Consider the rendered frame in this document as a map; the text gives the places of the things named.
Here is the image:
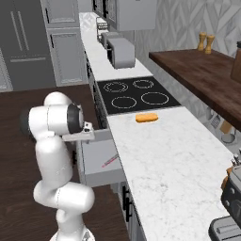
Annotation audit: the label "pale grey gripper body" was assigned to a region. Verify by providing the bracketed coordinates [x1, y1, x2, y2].
[61, 129, 96, 143]

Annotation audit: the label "grey open drawer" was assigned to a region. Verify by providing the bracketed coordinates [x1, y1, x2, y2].
[75, 127, 127, 188]

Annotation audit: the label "red and silver tongs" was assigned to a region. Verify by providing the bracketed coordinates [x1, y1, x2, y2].
[101, 153, 120, 169]

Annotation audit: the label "dark oven front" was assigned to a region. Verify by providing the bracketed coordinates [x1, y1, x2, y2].
[92, 82, 109, 130]

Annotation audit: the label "grey base cupboard run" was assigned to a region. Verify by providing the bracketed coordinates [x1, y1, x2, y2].
[82, 43, 98, 95]

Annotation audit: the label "orange bread roll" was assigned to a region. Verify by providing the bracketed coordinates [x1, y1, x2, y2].
[135, 112, 159, 123]

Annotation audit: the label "black hob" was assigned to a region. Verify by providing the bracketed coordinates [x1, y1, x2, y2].
[96, 75, 183, 116]

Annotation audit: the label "tall grey cupboard run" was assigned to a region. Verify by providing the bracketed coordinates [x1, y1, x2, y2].
[40, 0, 89, 88]

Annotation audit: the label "grey toaster oven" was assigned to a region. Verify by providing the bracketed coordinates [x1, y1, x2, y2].
[105, 37, 137, 71]

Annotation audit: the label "grey cupboard door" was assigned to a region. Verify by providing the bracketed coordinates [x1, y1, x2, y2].
[118, 181, 147, 241]

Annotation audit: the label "grey toaster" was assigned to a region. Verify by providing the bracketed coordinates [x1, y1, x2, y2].
[100, 31, 121, 49]

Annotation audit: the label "dark grey fridge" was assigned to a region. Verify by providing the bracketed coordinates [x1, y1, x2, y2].
[0, 0, 57, 93]

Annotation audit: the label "white dish rack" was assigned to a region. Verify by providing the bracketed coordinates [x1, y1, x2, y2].
[95, 16, 109, 33]

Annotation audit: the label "white hanging spatula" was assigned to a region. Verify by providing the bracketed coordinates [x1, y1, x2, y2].
[209, 114, 222, 130]

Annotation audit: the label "dark wooden shelf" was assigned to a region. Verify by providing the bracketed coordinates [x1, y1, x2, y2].
[148, 48, 241, 132]

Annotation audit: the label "tan hanging board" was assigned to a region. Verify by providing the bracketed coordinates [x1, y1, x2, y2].
[219, 120, 233, 135]

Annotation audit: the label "grey hanging strainer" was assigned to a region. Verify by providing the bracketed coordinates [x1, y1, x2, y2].
[220, 133, 237, 145]

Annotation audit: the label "wooden pepper mill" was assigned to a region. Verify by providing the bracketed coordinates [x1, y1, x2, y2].
[197, 31, 208, 52]
[204, 34, 217, 56]

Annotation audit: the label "black and grey coffee machine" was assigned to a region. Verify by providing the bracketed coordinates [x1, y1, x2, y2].
[208, 165, 241, 241]

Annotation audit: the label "black cupboard handle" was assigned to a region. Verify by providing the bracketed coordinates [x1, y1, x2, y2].
[121, 185, 133, 223]

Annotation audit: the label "grey wall cupboard run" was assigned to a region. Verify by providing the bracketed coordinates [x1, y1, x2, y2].
[91, 0, 157, 32]

